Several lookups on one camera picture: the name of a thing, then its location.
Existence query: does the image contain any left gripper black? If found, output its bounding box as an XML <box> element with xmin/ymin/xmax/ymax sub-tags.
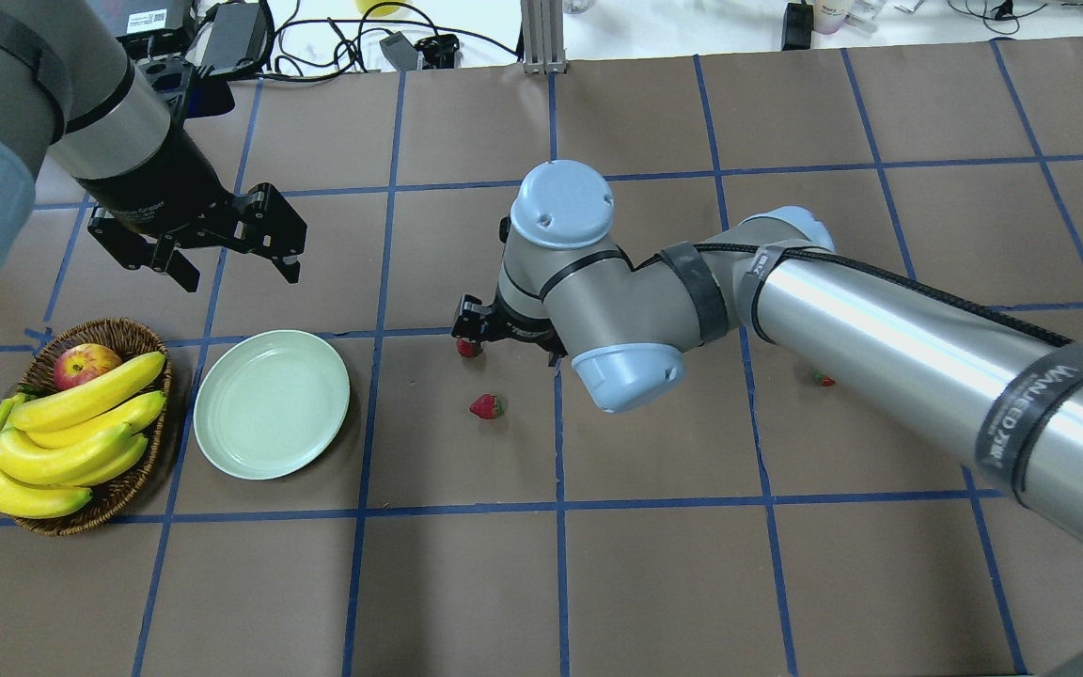
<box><xmin>77</xmin><ymin>123</ymin><xmax>306</xmax><ymax>292</ymax></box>

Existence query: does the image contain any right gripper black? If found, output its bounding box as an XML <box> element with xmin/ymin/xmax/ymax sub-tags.
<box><xmin>452</xmin><ymin>294</ymin><xmax>569</xmax><ymax>366</ymax></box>

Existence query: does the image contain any red strawberry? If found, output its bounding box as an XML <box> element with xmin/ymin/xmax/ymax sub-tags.
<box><xmin>468</xmin><ymin>393</ymin><xmax>506</xmax><ymax>420</ymax></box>
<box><xmin>812</xmin><ymin>372</ymin><xmax>837</xmax><ymax>388</ymax></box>
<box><xmin>455</xmin><ymin>338</ymin><xmax>484</xmax><ymax>359</ymax></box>

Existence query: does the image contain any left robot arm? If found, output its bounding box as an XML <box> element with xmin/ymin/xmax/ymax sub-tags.
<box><xmin>0</xmin><ymin>1</ymin><xmax>306</xmax><ymax>291</ymax></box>

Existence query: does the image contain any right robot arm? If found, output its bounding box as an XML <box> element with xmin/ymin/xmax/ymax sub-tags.
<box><xmin>452</xmin><ymin>159</ymin><xmax>1083</xmax><ymax>543</ymax></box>

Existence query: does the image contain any light green plate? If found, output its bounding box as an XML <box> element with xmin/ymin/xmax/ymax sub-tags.
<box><xmin>193</xmin><ymin>329</ymin><xmax>350</xmax><ymax>480</ymax></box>

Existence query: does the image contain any wicker basket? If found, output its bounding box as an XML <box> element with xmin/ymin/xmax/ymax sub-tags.
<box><xmin>0</xmin><ymin>318</ymin><xmax>173</xmax><ymax>536</ymax></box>

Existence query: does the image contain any red apple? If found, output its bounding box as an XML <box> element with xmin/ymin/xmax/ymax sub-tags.
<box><xmin>52</xmin><ymin>342</ymin><xmax>123</xmax><ymax>391</ymax></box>

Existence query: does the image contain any black power adapter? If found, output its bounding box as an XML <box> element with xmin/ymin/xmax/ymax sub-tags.
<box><xmin>196</xmin><ymin>1</ymin><xmax>275</xmax><ymax>81</ymax></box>

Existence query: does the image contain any yellow tape roll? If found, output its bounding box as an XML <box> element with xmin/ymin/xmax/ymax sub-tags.
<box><xmin>355</xmin><ymin>0</ymin><xmax>404</xmax><ymax>19</ymax></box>

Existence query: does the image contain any yellow banana bunch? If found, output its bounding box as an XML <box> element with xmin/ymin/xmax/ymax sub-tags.
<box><xmin>0</xmin><ymin>343</ymin><xmax>167</xmax><ymax>522</ymax></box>

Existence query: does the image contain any aluminium frame post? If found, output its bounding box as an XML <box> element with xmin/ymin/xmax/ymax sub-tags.
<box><xmin>520</xmin><ymin>0</ymin><xmax>569</xmax><ymax>74</ymax></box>

